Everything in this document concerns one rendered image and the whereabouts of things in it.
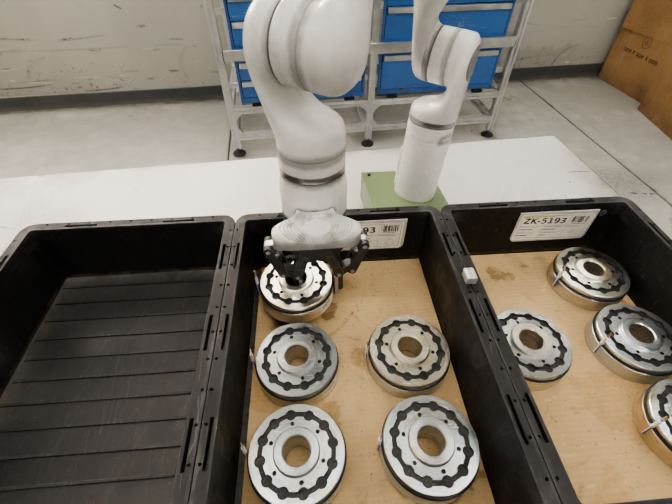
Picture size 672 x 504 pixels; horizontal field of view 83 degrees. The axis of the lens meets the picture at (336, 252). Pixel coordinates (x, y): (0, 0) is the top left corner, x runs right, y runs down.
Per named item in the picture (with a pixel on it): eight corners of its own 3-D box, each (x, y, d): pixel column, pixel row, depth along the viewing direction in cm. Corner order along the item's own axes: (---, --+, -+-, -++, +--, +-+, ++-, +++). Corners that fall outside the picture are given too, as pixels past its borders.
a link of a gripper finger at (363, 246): (363, 243, 47) (342, 272, 51) (375, 246, 48) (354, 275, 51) (360, 228, 49) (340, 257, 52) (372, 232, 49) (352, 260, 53)
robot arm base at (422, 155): (387, 181, 88) (401, 110, 76) (422, 176, 91) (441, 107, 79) (404, 205, 82) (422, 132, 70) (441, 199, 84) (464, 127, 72)
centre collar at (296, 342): (278, 340, 48) (277, 338, 48) (316, 339, 49) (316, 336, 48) (275, 377, 45) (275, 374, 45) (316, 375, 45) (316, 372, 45)
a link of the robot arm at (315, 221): (273, 253, 38) (264, 206, 34) (275, 187, 46) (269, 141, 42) (362, 248, 39) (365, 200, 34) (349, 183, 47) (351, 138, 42)
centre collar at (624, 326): (609, 322, 50) (612, 320, 50) (642, 317, 51) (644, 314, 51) (636, 355, 47) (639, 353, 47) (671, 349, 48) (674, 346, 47)
